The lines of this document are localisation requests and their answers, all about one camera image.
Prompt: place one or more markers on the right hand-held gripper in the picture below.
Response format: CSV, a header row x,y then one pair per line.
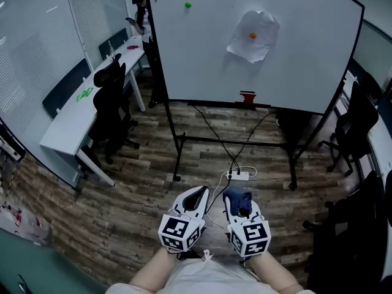
x,y
251,235

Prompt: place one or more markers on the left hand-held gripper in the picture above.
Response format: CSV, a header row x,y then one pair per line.
x,y
176,229

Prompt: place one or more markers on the white box with red print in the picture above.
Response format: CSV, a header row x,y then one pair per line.
x,y
24,225

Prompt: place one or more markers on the red whiteboard eraser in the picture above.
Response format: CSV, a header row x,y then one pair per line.
x,y
248,97

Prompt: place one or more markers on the white power strip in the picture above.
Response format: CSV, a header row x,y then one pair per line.
x,y
237,175

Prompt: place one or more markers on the crumpled white paper sheet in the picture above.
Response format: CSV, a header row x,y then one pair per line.
x,y
257,49

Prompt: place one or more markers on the person's right forearm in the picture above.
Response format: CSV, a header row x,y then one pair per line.
x,y
272,271

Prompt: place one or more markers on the person's white shirt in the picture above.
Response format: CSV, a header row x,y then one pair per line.
x,y
208,280

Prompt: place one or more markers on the large black desk divider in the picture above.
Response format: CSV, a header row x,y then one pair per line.
x,y
65,87

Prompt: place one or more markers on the black mesh office chair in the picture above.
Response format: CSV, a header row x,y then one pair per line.
x,y
107,103

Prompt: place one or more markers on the green cloth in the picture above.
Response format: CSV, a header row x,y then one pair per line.
x,y
84,95

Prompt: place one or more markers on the pink cloth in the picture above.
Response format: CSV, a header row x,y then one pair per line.
x,y
133,47

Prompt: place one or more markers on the small black desk divider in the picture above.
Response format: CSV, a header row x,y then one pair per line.
x,y
113,43

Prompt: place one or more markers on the white whiteboard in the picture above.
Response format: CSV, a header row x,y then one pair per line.
x,y
208,57

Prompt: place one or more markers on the blue knitted cloth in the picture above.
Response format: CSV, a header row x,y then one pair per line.
x,y
242,201

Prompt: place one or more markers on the person's left forearm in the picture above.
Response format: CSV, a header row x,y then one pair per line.
x,y
153,268

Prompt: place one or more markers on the long curved white desk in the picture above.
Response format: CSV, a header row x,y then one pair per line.
x,y
70,124

